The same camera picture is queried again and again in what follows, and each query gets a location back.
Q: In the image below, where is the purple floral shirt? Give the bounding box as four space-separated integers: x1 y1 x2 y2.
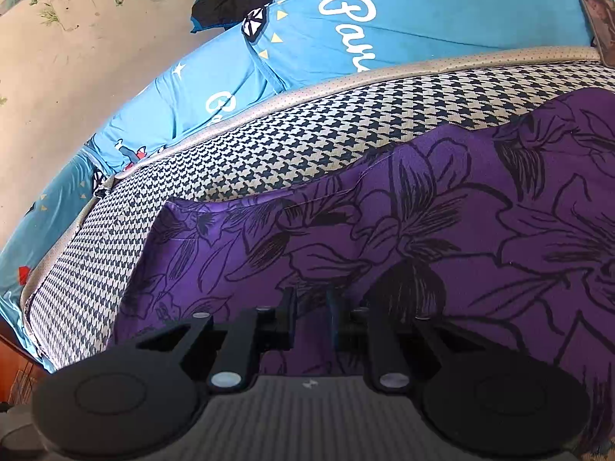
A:
108 89 615 457

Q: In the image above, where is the smartphone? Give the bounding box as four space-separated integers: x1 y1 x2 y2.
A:
570 0 615 69

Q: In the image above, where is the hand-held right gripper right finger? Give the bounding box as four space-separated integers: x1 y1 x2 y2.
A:
326 288 491 392

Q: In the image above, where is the black and blue jacket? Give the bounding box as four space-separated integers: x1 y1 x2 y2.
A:
189 0 289 34

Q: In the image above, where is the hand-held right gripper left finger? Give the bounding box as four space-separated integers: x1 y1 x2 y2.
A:
137 287 299 392

